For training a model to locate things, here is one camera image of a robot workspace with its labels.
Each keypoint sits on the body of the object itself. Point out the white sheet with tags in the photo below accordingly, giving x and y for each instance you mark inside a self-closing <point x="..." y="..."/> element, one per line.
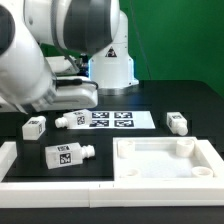
<point x="120" y="120"/>

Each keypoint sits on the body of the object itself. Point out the white square table top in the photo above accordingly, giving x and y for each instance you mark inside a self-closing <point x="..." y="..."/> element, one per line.
<point x="145" y="159"/>

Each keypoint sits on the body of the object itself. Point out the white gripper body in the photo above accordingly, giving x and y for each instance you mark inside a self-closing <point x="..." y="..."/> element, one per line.
<point x="76" y="93"/>

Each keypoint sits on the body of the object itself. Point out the white U-shaped fence frame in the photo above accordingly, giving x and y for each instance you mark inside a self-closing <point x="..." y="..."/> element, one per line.
<point x="195" y="192"/>

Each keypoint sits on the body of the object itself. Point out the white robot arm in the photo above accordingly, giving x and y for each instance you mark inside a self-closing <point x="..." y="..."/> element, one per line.
<point x="62" y="54"/>

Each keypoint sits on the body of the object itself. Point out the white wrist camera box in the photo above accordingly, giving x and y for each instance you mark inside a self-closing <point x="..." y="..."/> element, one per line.
<point x="61" y="66"/>

